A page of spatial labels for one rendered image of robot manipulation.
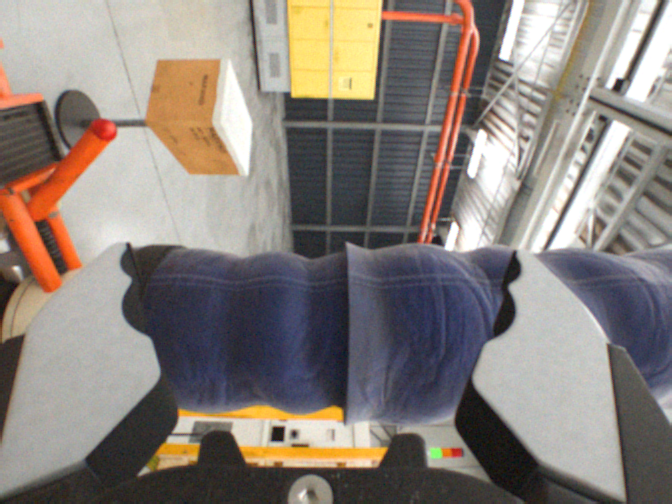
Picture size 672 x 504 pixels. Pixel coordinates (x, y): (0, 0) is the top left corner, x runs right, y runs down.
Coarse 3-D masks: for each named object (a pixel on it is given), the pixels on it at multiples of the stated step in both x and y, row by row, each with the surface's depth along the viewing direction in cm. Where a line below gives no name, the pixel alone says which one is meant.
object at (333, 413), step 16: (192, 416) 144; (208, 416) 144; (224, 416) 144; (240, 416) 144; (256, 416) 145; (272, 416) 145; (288, 416) 145; (304, 416) 145; (320, 416) 145; (336, 416) 145
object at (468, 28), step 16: (464, 0) 611; (384, 16) 655; (400, 16) 655; (416, 16) 655; (432, 16) 655; (448, 16) 655; (464, 16) 632; (464, 32) 646; (464, 48) 664; (464, 80) 736; (464, 96) 754; (448, 112) 749; (448, 128) 772; (448, 160) 856; (432, 176) 855; (432, 192) 879
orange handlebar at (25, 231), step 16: (0, 48) 29; (0, 64) 30; (0, 80) 30; (0, 96) 30; (32, 192) 35; (16, 208) 33; (16, 224) 33; (32, 224) 34; (48, 224) 38; (64, 224) 39; (32, 240) 35; (64, 240) 39; (32, 256) 35; (48, 256) 37; (64, 256) 40; (48, 272) 37; (48, 288) 38
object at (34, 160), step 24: (24, 96) 31; (0, 120) 30; (24, 120) 32; (48, 120) 34; (0, 144) 30; (24, 144) 32; (48, 144) 35; (0, 168) 30; (24, 168) 33; (48, 168) 35; (0, 192) 30
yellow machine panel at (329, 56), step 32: (256, 0) 594; (288, 0) 591; (320, 0) 591; (352, 0) 592; (256, 32) 628; (288, 32) 629; (320, 32) 625; (352, 32) 625; (256, 64) 666; (288, 64) 665; (320, 64) 661; (352, 64) 662; (320, 96) 701; (352, 96) 702
